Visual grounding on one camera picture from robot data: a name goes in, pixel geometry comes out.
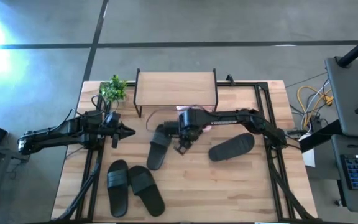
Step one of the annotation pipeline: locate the black pole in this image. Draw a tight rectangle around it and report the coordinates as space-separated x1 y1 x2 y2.
336 27 358 68

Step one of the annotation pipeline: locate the green plant in white pot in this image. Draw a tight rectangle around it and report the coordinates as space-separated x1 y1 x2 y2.
99 74 127 103

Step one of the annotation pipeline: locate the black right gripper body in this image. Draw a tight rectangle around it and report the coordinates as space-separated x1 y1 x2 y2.
176 130 199 146

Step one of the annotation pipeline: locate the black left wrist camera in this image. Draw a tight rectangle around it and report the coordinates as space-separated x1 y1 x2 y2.
104 111 121 126

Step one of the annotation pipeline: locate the wooden shelf with black frame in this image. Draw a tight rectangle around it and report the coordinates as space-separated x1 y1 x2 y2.
133 68 219 118

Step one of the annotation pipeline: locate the black diagonal beam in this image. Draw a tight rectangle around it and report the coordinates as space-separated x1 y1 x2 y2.
298 119 343 153

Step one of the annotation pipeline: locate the black slide sandal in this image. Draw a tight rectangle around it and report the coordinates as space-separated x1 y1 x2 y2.
128 165 166 218
146 124 174 171
208 132 256 162
106 159 130 218

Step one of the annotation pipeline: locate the black cable loop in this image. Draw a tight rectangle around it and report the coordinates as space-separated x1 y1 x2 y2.
145 108 180 132

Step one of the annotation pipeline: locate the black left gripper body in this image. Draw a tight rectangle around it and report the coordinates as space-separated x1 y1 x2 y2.
103 123 124 149

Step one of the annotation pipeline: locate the black aluminium rig frame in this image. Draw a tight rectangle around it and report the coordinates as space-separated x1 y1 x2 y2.
54 80 323 222

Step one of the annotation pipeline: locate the grey side table top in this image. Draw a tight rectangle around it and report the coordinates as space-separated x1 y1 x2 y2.
324 55 358 139

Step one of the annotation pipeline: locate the grey desk top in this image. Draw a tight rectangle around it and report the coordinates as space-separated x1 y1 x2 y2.
330 133 358 215

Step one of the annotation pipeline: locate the white paper sheet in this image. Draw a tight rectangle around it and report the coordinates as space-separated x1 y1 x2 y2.
301 133 316 168

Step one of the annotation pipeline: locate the yellow cable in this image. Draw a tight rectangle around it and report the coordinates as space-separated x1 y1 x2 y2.
296 85 334 127

